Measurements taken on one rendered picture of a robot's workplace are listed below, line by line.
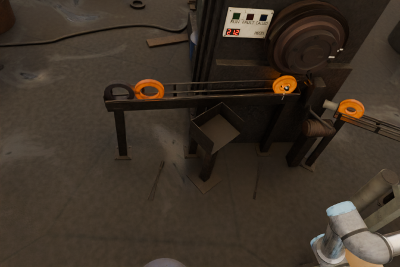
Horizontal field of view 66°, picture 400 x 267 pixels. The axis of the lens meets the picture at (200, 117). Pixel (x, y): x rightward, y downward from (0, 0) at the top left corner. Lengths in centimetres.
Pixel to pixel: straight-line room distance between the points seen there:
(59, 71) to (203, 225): 198
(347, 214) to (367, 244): 12
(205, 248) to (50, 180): 120
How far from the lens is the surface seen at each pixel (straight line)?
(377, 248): 146
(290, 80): 211
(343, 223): 145
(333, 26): 187
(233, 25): 185
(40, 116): 289
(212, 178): 244
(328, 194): 272
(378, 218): 250
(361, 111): 229
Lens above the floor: 211
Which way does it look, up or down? 49 degrees down
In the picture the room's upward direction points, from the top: 11 degrees clockwise
